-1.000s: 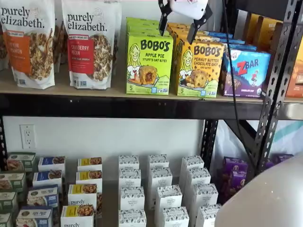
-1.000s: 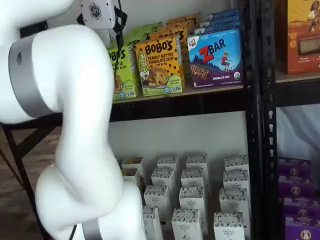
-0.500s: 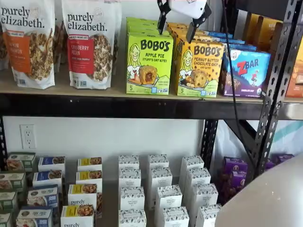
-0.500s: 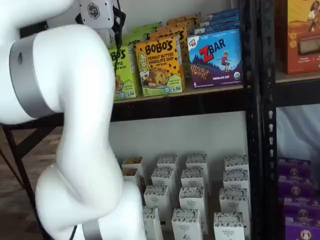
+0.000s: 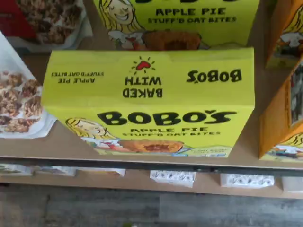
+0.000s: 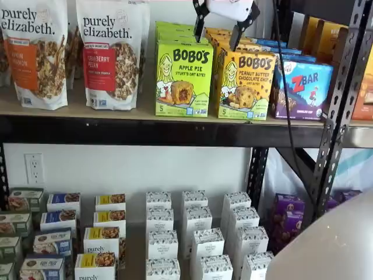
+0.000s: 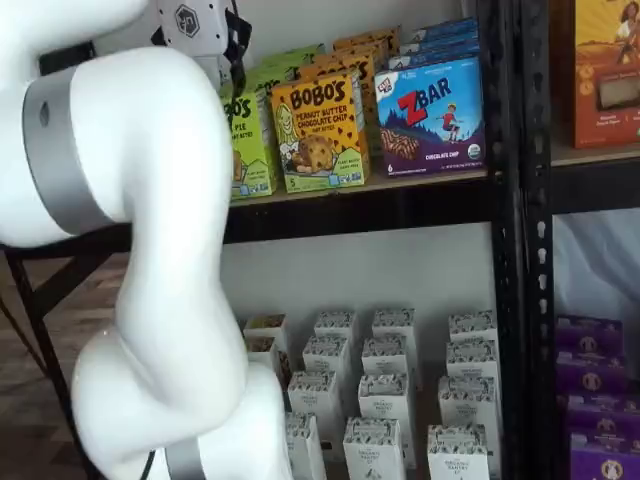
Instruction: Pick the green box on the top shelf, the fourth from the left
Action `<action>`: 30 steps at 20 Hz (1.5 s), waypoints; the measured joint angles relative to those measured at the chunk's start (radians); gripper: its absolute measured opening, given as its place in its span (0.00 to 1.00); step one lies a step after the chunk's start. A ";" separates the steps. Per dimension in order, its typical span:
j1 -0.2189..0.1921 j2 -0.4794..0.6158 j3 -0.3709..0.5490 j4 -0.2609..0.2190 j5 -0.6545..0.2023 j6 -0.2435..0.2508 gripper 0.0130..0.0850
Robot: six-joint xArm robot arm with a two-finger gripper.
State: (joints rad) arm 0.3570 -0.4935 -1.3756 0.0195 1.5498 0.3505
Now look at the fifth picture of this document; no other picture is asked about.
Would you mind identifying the black metal shelf rack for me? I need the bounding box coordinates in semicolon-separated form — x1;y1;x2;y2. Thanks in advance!
0;0;303;200

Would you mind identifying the small white box grey label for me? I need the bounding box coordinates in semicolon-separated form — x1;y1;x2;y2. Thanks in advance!
0;164;33;177

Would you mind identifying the small white box blue label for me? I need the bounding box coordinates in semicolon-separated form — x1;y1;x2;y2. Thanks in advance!
34;165;77;177

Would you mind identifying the granola bag red label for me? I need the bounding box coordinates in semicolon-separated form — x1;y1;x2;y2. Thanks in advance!
0;30;58;139
0;0;94;52

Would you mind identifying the yellow Bobo's peanut butter box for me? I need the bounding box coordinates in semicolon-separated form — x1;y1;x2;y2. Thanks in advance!
258;56;303;160
265;0;303;70

